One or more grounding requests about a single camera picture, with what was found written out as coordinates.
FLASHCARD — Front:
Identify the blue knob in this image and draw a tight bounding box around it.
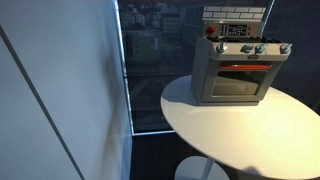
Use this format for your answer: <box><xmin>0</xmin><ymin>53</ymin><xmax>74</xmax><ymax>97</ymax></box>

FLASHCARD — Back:
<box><xmin>216</xmin><ymin>42</ymin><xmax>227</xmax><ymax>53</ymax></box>
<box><xmin>241</xmin><ymin>44</ymin><xmax>254</xmax><ymax>53</ymax></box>
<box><xmin>280</xmin><ymin>44</ymin><xmax>292</xmax><ymax>54</ymax></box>
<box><xmin>255</xmin><ymin>43</ymin><xmax>266</xmax><ymax>54</ymax></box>

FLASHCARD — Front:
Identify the grey toy oven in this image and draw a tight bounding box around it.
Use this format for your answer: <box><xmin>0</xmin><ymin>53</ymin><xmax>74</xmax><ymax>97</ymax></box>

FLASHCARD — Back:
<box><xmin>191</xmin><ymin>6</ymin><xmax>291</xmax><ymax>106</ymax></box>

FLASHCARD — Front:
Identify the red round button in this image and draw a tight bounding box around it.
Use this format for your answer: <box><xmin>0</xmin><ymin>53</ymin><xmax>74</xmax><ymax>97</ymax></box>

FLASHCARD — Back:
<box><xmin>206</xmin><ymin>26</ymin><xmax>216</xmax><ymax>35</ymax></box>

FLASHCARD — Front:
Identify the round white table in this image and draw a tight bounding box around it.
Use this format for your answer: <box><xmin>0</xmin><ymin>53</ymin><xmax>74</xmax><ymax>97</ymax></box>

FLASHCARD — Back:
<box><xmin>160</xmin><ymin>76</ymin><xmax>320</xmax><ymax>180</ymax></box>

